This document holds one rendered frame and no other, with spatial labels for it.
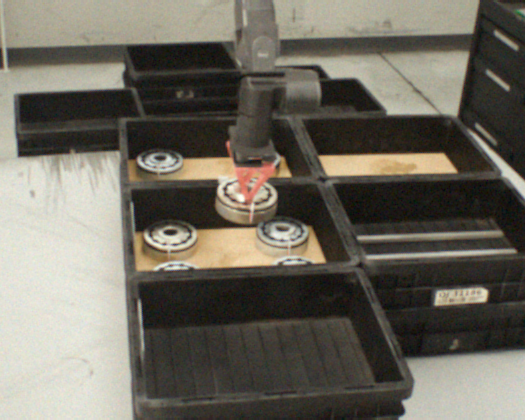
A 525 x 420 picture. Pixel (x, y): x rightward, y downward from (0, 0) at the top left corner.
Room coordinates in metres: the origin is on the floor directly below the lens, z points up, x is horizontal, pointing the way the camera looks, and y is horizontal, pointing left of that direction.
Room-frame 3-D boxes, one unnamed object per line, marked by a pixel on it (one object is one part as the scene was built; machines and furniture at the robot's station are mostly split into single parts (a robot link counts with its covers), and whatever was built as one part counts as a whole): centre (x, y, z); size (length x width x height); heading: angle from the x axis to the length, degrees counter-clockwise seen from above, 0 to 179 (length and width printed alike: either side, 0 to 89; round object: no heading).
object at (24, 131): (2.46, 0.60, 0.37); 0.40 x 0.30 x 0.45; 108
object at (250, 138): (1.27, 0.02, 1.15); 0.10 x 0.07 x 0.07; 12
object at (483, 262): (1.42, -0.34, 0.92); 0.40 x 0.30 x 0.02; 102
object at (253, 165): (1.26, 0.02, 1.08); 0.07 x 0.07 x 0.09; 12
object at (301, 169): (1.63, 0.11, 0.87); 0.40 x 0.30 x 0.11; 102
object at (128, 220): (1.33, 0.05, 0.92); 0.40 x 0.30 x 0.02; 102
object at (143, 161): (1.68, 0.23, 0.86); 0.10 x 0.10 x 0.01
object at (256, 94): (1.27, 0.02, 1.21); 0.07 x 0.06 x 0.07; 106
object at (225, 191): (1.27, 0.03, 1.03); 0.10 x 0.10 x 0.01
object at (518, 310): (1.42, -0.34, 0.76); 0.40 x 0.30 x 0.12; 102
